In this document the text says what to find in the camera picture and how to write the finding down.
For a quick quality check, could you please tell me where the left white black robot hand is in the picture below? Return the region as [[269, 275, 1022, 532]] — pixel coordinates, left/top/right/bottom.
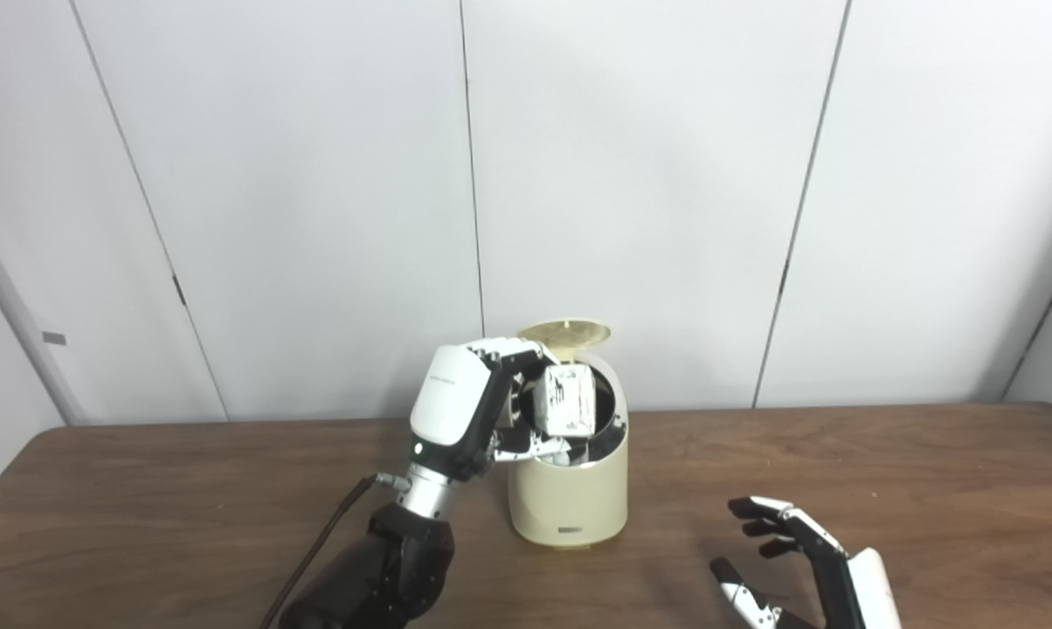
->
[[409, 338, 579, 483]]

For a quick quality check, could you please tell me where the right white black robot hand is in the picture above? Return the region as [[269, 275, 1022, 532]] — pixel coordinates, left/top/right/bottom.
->
[[709, 496, 903, 629]]

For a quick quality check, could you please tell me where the white green milk carton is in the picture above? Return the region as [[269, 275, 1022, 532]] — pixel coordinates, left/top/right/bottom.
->
[[533, 365, 599, 438]]

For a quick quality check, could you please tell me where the cream round bin lid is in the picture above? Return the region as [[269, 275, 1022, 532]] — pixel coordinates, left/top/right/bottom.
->
[[517, 318, 613, 359]]

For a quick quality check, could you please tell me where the cream-colored trash bin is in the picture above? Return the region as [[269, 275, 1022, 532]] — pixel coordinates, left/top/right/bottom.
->
[[507, 318, 630, 550]]

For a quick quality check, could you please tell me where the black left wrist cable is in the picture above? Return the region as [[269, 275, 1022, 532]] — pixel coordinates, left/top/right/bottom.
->
[[258, 472, 413, 629]]

